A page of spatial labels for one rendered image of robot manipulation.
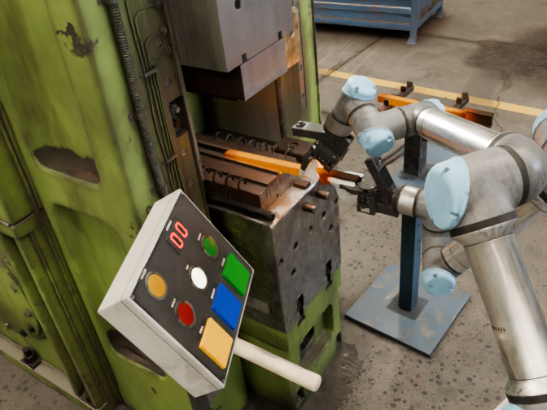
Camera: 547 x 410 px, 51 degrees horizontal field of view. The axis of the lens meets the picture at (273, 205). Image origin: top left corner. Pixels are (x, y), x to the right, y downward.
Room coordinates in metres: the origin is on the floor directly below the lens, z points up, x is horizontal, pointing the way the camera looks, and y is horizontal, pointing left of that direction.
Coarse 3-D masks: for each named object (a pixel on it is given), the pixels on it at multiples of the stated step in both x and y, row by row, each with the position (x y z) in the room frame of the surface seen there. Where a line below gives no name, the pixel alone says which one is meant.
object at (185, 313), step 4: (180, 304) 0.80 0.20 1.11; (184, 304) 0.80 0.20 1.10; (180, 308) 0.79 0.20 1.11; (184, 308) 0.79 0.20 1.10; (188, 308) 0.80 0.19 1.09; (180, 312) 0.78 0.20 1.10; (184, 312) 0.79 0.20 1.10; (188, 312) 0.79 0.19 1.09; (192, 312) 0.80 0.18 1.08; (180, 316) 0.77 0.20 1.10; (184, 316) 0.78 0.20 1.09; (188, 316) 0.78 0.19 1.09; (192, 316) 0.79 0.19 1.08; (184, 320) 0.77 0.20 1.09; (188, 320) 0.78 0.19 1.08; (192, 320) 0.78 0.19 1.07; (188, 324) 0.77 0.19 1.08
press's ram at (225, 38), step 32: (192, 0) 1.32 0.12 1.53; (224, 0) 1.30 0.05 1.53; (256, 0) 1.40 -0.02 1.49; (288, 0) 1.50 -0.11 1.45; (192, 32) 1.33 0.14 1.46; (224, 32) 1.29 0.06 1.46; (256, 32) 1.38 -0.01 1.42; (288, 32) 1.49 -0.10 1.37; (192, 64) 1.35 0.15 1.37; (224, 64) 1.28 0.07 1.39
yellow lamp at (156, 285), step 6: (150, 276) 0.81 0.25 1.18; (156, 276) 0.81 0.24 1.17; (150, 282) 0.79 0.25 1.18; (156, 282) 0.80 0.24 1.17; (162, 282) 0.81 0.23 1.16; (150, 288) 0.78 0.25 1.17; (156, 288) 0.79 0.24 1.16; (162, 288) 0.80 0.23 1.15; (156, 294) 0.78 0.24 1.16; (162, 294) 0.79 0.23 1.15
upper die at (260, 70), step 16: (272, 48) 1.43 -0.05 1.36; (240, 64) 1.32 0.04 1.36; (256, 64) 1.37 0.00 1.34; (272, 64) 1.42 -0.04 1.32; (192, 80) 1.42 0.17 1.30; (208, 80) 1.39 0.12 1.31; (224, 80) 1.35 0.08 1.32; (240, 80) 1.32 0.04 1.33; (256, 80) 1.36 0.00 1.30; (272, 80) 1.42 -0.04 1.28; (224, 96) 1.36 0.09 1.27; (240, 96) 1.33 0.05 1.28
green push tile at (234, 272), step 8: (232, 256) 1.00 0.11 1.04; (232, 264) 0.98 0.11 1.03; (240, 264) 1.00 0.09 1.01; (224, 272) 0.95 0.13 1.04; (232, 272) 0.96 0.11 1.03; (240, 272) 0.98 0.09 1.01; (248, 272) 1.00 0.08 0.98; (232, 280) 0.94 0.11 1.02; (240, 280) 0.96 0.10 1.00; (240, 288) 0.94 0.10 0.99
